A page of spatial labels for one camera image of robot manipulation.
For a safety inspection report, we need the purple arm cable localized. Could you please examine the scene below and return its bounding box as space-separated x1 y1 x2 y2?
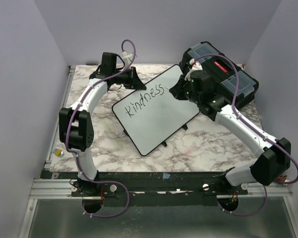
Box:
66 39 130 219
192 54 298 216

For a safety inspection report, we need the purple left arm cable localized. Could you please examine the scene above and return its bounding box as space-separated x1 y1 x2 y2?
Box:
66 39 130 219

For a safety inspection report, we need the copper pipe fitting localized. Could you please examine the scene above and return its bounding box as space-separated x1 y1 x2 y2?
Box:
276 175 289 185

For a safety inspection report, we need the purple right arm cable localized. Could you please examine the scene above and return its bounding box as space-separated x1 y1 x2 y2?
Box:
192 54 298 216

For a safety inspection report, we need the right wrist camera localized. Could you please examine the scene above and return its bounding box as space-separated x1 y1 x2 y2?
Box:
184 59 203 81

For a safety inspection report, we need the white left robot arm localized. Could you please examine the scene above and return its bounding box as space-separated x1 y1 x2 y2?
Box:
59 51 146 196

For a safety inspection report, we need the yellow small object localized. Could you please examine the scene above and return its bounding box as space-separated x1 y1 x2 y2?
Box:
53 148 64 157

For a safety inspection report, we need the aluminium frame rail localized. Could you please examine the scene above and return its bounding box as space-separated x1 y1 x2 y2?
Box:
27 64 76 199

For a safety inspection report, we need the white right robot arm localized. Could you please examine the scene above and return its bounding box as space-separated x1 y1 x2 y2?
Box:
169 69 291 194

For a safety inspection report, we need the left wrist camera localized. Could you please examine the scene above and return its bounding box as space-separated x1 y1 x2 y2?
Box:
121 51 134 68

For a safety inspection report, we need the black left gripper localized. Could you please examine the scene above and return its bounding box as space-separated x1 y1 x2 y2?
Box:
112 66 147 90

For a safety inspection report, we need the black red toolbox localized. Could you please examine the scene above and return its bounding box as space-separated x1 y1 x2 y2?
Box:
179 41 259 110

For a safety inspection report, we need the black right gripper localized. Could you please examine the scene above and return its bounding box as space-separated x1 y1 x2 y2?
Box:
170 74 201 105

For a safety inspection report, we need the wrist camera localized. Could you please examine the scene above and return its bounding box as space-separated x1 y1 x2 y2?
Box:
121 51 134 68
184 59 203 81

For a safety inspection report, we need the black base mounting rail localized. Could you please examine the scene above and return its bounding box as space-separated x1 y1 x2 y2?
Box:
32 172 247 210

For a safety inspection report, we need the white framed whiteboard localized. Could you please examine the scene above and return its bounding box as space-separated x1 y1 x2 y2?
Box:
112 64 199 156

